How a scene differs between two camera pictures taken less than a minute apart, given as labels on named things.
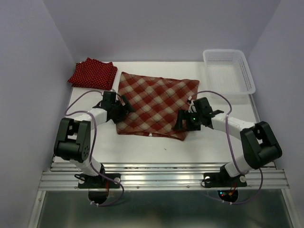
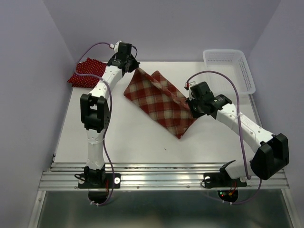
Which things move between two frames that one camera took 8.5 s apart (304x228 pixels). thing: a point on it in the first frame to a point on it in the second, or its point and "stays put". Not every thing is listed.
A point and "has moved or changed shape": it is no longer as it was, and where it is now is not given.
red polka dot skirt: x=93 y=72 stays put
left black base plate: x=99 y=181 stays put
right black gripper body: x=194 y=122 to x=195 y=106
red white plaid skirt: x=157 y=102 has moved or changed shape
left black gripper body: x=119 y=112 to x=132 y=63
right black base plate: x=221 y=179 stays put
